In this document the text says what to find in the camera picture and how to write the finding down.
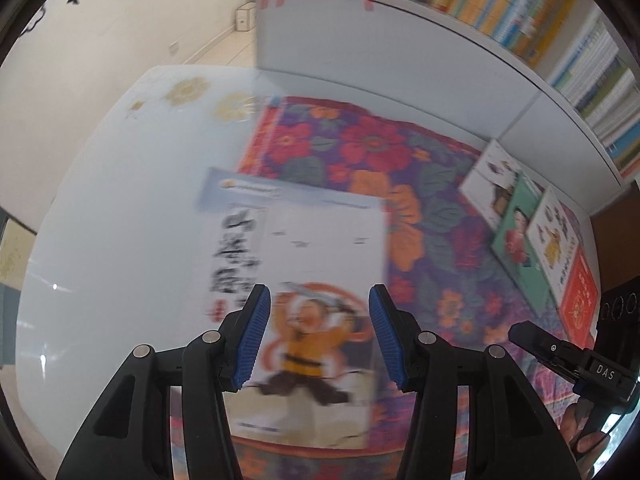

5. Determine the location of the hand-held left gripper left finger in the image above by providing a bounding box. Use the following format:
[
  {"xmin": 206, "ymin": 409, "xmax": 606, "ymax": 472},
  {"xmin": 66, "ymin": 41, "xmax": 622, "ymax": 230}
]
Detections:
[{"xmin": 55, "ymin": 284, "xmax": 273, "ymax": 480}]

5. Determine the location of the white bookshelf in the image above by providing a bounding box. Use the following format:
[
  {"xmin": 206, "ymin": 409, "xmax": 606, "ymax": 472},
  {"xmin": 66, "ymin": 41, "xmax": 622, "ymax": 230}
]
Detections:
[{"xmin": 255, "ymin": 0, "xmax": 631, "ymax": 216}]

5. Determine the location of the white book with orange-robed figure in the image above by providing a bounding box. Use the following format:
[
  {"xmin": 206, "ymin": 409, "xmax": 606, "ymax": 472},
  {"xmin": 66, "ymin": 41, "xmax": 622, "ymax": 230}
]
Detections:
[{"xmin": 192, "ymin": 167, "xmax": 386, "ymax": 451}]

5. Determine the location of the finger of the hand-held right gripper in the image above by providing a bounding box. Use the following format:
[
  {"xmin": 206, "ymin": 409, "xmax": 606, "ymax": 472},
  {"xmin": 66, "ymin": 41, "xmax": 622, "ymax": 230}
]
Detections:
[{"xmin": 507, "ymin": 322, "xmax": 586, "ymax": 381}]

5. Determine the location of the brown cabinet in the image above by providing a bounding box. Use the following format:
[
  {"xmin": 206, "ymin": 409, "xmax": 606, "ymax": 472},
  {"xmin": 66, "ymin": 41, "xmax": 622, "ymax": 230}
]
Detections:
[{"xmin": 590, "ymin": 180, "xmax": 640, "ymax": 296}]

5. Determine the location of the red book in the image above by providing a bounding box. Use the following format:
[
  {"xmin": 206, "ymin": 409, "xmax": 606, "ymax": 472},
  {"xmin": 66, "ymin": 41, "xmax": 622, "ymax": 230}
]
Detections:
[{"xmin": 557, "ymin": 250, "xmax": 601, "ymax": 346}]

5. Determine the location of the black outline cloud sticker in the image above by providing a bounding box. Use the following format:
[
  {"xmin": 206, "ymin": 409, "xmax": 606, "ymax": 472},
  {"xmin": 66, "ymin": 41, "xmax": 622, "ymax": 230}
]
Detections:
[{"xmin": 22, "ymin": 2, "xmax": 48, "ymax": 36}]

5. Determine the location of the pale gold flower decal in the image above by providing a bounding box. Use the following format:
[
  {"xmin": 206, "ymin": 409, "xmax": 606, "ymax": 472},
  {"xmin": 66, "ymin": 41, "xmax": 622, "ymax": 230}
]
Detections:
[{"xmin": 214, "ymin": 92, "xmax": 257, "ymax": 122}]

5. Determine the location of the teal green book with child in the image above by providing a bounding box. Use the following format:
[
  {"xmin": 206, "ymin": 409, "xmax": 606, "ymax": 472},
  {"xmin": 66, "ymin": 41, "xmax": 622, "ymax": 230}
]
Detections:
[{"xmin": 490, "ymin": 172, "xmax": 558, "ymax": 311}]

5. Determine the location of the floral blanket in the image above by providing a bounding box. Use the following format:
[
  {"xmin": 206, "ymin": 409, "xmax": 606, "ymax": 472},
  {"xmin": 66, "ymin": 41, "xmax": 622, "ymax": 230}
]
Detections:
[{"xmin": 167, "ymin": 95, "xmax": 601, "ymax": 480}]

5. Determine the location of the white box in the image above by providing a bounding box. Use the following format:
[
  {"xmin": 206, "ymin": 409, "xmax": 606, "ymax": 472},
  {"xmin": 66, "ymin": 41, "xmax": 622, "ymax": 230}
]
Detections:
[{"xmin": 234, "ymin": 2, "xmax": 257, "ymax": 32}]

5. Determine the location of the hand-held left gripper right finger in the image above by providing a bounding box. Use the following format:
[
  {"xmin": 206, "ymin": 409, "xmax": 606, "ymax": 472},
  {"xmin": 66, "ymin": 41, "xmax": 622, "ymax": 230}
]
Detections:
[{"xmin": 368, "ymin": 284, "xmax": 583, "ymax": 480}]

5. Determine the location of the person's right hand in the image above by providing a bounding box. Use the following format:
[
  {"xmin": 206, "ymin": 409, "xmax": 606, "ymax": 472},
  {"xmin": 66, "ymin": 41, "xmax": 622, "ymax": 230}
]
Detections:
[{"xmin": 560, "ymin": 400, "xmax": 613, "ymax": 461}]

